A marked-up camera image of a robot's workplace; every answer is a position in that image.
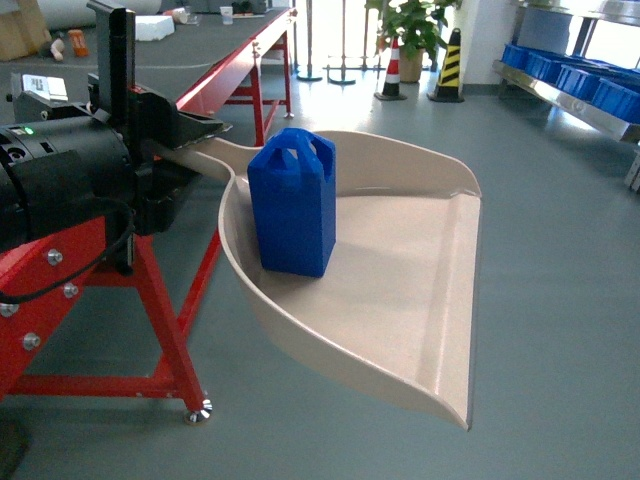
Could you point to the orange canister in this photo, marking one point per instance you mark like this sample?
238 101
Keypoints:
78 42

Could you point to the red white traffic cone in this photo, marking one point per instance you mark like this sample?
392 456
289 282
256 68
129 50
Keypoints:
391 87

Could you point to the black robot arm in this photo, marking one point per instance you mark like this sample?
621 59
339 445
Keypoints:
63 165

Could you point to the white paper cup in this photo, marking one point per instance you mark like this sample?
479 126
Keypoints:
227 15

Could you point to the cardboard box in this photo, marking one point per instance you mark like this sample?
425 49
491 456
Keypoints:
23 29

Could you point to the black yellow traffic cone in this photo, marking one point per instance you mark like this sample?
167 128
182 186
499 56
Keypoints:
448 86

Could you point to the beige plastic dustpan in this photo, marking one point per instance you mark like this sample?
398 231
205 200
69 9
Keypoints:
392 317

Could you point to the potted green plant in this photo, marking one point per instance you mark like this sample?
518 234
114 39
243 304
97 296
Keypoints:
417 25

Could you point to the wooden handled brush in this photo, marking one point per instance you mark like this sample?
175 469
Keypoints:
56 49

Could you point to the blue plastic bin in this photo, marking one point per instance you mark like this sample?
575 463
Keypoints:
517 56
618 98
546 66
582 82

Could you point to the white foam block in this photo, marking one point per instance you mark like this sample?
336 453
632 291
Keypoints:
153 27

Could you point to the blue plastic jug part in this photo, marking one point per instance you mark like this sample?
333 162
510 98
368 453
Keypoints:
292 182

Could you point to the stainless steel shelf rack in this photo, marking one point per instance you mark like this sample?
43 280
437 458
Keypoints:
617 12

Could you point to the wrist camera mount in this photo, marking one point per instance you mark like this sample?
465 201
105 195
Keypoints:
41 98

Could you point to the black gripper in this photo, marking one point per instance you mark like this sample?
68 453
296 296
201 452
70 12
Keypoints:
142 117

